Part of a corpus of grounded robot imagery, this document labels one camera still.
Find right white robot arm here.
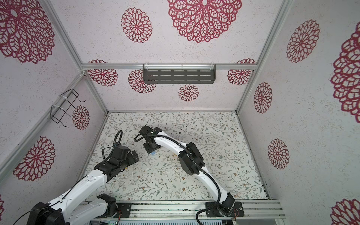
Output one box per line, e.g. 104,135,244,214
134,126,235,216

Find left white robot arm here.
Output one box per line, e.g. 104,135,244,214
27,145,139,225

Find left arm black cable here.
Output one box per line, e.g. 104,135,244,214
12,130,123,225

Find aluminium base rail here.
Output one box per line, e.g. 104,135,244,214
84,199,286,221

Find dark grey wall shelf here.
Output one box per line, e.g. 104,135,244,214
142,64,216,84

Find black wire wall basket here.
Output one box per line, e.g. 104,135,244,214
49,88,86,128

